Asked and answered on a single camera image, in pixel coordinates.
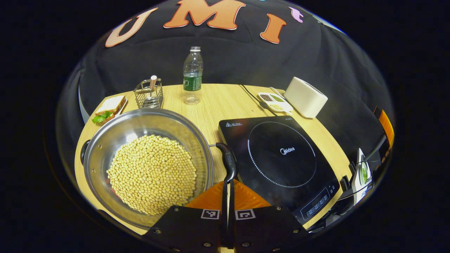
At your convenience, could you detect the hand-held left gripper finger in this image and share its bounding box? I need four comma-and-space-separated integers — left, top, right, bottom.
142, 179, 229, 253
229, 179, 311, 253

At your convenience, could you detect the black induction cooktop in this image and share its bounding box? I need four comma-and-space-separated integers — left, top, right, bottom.
218, 115, 341, 225

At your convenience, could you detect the pile of soybeans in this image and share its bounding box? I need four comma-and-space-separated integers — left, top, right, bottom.
107, 135, 197, 215

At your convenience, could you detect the stainless steel pot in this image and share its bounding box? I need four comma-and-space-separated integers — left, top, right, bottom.
80, 108, 239, 231

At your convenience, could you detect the white toaster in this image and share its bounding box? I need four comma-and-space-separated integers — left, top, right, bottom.
283, 77, 328, 119

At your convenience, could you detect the white divided dish of grains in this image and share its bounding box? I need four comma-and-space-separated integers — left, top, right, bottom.
258, 92, 294, 113

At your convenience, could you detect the clear plastic water bottle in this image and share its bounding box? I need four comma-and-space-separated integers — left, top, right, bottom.
182, 46, 204, 105

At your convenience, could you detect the white sandwich plate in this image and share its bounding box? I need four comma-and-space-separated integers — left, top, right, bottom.
95, 97, 128, 123

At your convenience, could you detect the sandwich with lettuce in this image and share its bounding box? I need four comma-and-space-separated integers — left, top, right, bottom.
92, 95, 126, 124

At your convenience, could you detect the black backdrop cloth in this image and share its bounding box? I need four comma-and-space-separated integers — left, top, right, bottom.
56, 0, 396, 176

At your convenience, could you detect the white toaster cable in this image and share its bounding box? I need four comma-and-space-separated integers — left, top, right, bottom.
269, 86, 286, 100

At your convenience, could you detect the black power cable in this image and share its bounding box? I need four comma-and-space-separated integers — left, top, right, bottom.
239, 84, 278, 116

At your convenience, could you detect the wire mesh utensil basket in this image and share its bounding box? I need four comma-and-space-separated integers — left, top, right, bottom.
134, 78, 164, 109

